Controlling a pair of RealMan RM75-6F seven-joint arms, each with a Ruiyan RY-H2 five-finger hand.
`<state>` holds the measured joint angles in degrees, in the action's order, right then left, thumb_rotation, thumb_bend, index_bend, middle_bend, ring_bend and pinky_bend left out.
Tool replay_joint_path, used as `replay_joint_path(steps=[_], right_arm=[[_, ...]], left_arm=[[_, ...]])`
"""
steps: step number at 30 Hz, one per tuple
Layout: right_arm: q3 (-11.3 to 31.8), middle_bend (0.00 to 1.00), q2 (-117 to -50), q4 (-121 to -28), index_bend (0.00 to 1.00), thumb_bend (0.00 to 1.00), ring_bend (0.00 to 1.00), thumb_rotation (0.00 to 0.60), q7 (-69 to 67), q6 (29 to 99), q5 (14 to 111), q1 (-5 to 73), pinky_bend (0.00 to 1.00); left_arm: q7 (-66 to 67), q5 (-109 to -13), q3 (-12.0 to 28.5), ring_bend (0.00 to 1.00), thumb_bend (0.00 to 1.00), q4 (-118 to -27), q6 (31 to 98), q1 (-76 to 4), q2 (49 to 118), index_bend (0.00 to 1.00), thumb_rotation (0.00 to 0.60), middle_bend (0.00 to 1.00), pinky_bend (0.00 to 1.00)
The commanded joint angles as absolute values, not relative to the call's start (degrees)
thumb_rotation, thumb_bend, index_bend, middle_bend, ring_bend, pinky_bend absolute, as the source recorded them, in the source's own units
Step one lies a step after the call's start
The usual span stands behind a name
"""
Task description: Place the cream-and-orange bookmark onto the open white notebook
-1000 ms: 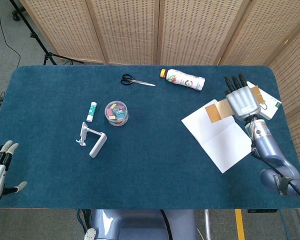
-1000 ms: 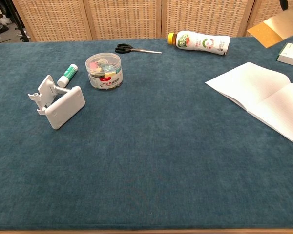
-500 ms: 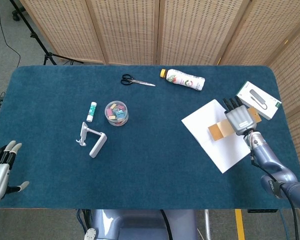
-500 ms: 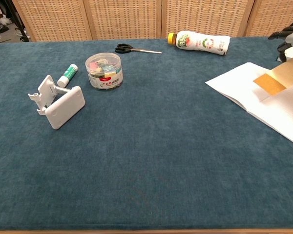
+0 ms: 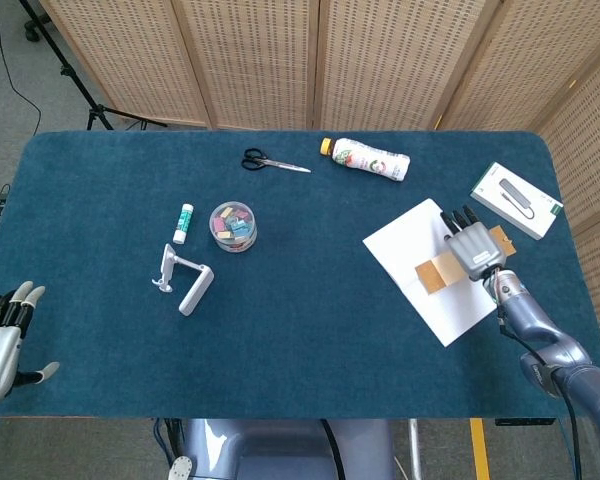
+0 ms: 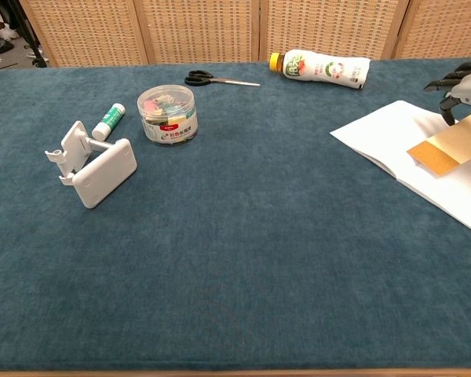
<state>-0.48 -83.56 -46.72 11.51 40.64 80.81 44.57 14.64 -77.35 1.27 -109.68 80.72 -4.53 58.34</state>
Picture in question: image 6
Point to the rattan and wood folding screen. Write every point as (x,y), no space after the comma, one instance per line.
(204,27)

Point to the white bottle with yellow cap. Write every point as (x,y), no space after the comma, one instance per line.
(326,70)

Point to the black tripod stand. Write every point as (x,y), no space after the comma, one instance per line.
(28,37)

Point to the white folding phone stand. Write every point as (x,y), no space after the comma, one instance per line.
(104,174)

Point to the blue table cloth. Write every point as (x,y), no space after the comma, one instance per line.
(220,255)

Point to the green and white glue stick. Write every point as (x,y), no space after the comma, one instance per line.
(109,121)

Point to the clear tub of binder clips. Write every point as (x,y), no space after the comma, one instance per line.
(168,118)

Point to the open white notebook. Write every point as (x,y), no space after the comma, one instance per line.
(384,135)

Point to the orange and cream bookmark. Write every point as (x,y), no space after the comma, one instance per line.
(451,145)

